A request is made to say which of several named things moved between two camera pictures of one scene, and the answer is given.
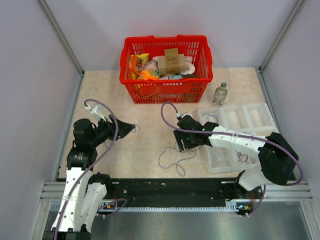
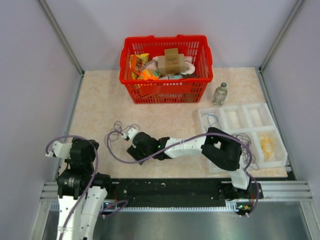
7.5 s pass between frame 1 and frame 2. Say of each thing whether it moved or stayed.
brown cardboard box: stayed
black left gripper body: moved
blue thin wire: stayed
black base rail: stayed
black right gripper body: moved
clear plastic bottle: stayed
